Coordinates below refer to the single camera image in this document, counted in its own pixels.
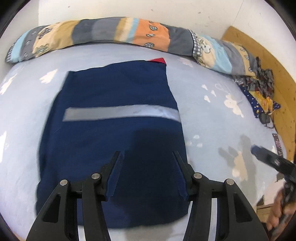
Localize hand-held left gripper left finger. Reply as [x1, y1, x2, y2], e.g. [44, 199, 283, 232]
[26, 151, 125, 241]

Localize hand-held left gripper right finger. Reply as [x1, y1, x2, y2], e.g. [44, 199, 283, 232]
[172, 151, 270, 241]

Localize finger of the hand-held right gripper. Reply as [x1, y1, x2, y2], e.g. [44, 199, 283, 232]
[252, 145, 285, 172]

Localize navy blue work jacket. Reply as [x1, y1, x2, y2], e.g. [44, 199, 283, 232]
[36, 57, 222, 241]

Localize person's right hand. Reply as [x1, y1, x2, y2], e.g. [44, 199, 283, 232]
[266, 185, 296, 232]

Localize black eyeglasses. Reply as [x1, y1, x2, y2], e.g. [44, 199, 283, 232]
[260, 112, 274, 129]

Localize dark patterned crumpled cloth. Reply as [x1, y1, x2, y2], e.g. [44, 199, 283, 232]
[233, 58, 281, 118]

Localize light blue cloud-print blanket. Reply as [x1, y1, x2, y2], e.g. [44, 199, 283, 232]
[0, 42, 289, 241]

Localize wooden board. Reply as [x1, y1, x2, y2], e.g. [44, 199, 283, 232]
[221, 25, 296, 163]

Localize striped patterned long pillow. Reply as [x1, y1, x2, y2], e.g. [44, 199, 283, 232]
[5, 17, 260, 77]

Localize dark printed strap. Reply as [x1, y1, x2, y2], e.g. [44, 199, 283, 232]
[272, 133, 284, 158]

